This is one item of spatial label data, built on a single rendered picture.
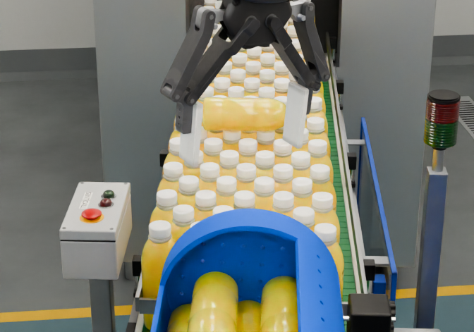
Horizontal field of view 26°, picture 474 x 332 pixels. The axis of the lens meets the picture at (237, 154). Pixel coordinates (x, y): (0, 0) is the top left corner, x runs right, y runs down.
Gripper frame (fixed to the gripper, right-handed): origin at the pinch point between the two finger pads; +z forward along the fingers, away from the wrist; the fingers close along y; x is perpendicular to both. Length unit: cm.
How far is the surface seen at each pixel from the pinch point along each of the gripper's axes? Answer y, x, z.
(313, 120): -75, -80, 37
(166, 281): -15, -38, 41
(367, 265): -60, -40, 49
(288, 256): -30, -27, 34
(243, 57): -86, -124, 37
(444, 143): -79, -44, 29
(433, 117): -77, -46, 24
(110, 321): -20, -66, 65
